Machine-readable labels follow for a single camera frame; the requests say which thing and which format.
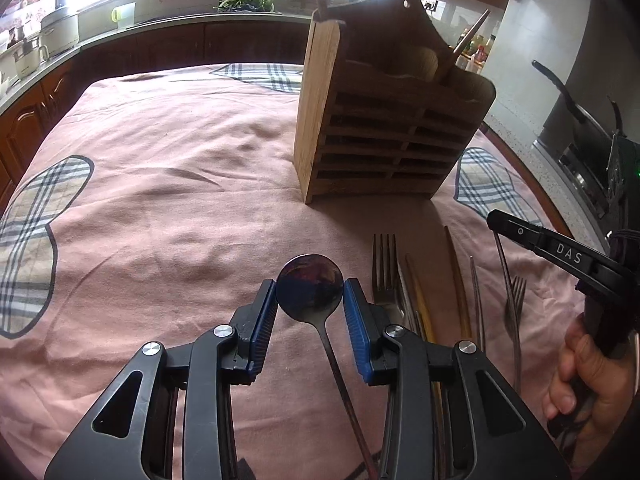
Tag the green leafy vegetables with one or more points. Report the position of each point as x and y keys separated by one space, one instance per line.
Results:
x=245 y=4

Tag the white blender jug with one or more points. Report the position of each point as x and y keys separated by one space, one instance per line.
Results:
x=25 y=57

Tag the pink plaid-heart tablecloth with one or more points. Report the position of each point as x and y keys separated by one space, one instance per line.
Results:
x=175 y=210

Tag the black wok with lid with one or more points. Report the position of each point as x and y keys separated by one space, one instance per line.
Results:
x=590 y=130

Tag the wooden utensil holder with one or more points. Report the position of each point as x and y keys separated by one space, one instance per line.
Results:
x=380 y=135

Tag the wall socket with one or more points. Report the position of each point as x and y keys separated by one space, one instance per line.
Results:
x=431 y=6

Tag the person's right hand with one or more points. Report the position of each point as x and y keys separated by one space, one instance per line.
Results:
x=605 y=390

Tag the metal fork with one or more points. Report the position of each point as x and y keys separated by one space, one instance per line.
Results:
x=384 y=280
x=515 y=320

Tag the metal chopstick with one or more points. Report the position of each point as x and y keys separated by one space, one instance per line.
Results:
x=477 y=300
x=501 y=260

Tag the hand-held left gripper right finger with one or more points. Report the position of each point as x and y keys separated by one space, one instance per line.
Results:
x=355 y=320

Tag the grey kitchen countertop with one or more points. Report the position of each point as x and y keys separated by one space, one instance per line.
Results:
x=100 y=35

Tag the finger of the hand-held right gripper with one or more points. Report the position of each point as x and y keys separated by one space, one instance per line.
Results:
x=515 y=230

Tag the gas stove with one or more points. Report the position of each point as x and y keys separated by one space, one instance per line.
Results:
x=575 y=180

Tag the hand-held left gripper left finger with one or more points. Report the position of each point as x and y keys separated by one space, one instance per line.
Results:
x=265 y=320

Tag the wooden base cabinets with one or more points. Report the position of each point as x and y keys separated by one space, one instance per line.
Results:
x=150 y=50

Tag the metal spoon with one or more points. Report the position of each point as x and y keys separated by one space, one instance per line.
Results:
x=310 y=285

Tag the white rice cooker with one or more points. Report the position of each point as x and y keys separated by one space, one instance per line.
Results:
x=60 y=32

